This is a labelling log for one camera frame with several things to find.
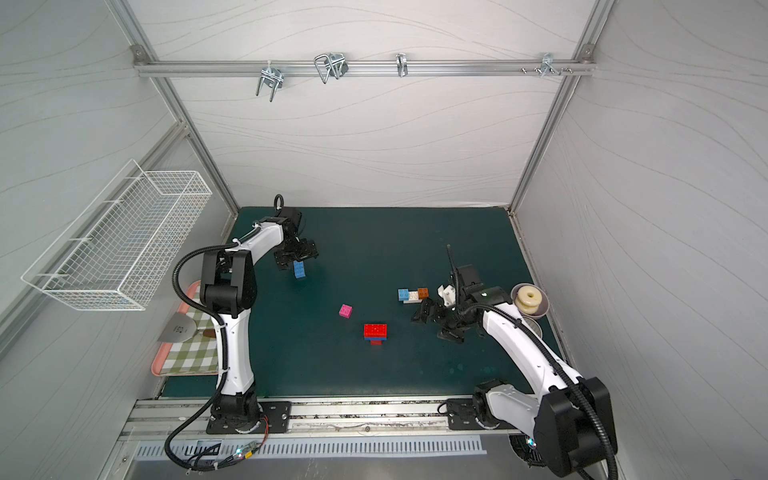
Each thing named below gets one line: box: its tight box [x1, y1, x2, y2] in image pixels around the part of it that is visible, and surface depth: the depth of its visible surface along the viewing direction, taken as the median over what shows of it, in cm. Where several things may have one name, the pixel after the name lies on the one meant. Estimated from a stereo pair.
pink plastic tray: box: [151, 280, 219, 377], surface depth 82 cm
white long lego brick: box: [403, 290, 423, 304], surface depth 95 cm
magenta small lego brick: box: [339, 304, 353, 319], surface depth 93 cm
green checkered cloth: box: [161, 285, 219, 375], surface depth 84 cm
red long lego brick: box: [363, 324, 387, 341], surface depth 83 cm
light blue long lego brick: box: [293, 260, 306, 279], surface depth 103 cm
